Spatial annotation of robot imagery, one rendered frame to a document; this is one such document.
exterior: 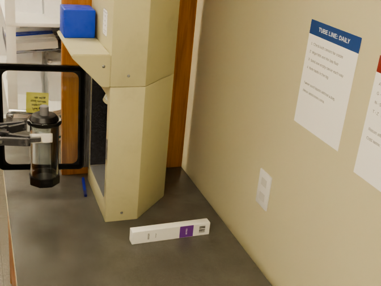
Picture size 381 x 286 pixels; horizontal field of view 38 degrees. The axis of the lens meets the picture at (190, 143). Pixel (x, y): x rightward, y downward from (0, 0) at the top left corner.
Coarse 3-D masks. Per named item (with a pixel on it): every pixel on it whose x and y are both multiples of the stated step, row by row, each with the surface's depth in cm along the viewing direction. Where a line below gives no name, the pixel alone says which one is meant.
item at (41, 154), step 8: (32, 128) 175; (40, 128) 173; (48, 128) 174; (56, 128) 177; (56, 136) 178; (32, 144) 177; (40, 144) 176; (48, 144) 177; (56, 144) 179; (32, 152) 179; (40, 152) 177; (48, 152) 178; (56, 152) 181; (32, 160) 180; (40, 160) 178; (48, 160) 179; (56, 160) 182; (32, 168) 181; (40, 168) 180; (48, 168) 180; (56, 168) 183; (32, 176) 182; (40, 176) 181; (48, 176) 181
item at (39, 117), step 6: (42, 108) 175; (48, 108) 176; (36, 114) 177; (42, 114) 176; (48, 114) 177; (54, 114) 178; (36, 120) 174; (42, 120) 174; (48, 120) 174; (54, 120) 176
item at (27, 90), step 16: (32, 64) 189; (48, 64) 190; (16, 80) 190; (32, 80) 191; (48, 80) 192; (64, 80) 193; (16, 96) 192; (32, 96) 193; (48, 96) 194; (64, 96) 196; (16, 112) 194; (32, 112) 196; (64, 112) 198; (64, 128) 200; (64, 144) 203; (16, 160) 201; (64, 160) 205
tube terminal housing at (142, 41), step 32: (96, 0) 179; (128, 0) 158; (160, 0) 166; (96, 32) 181; (128, 32) 162; (160, 32) 171; (128, 64) 166; (160, 64) 176; (128, 96) 170; (160, 96) 182; (128, 128) 174; (160, 128) 188; (128, 160) 178; (160, 160) 195; (96, 192) 196; (128, 192) 183; (160, 192) 202
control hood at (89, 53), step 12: (60, 36) 179; (72, 48) 165; (84, 48) 167; (96, 48) 168; (84, 60) 161; (96, 60) 162; (108, 60) 163; (96, 72) 163; (108, 72) 165; (108, 84) 166
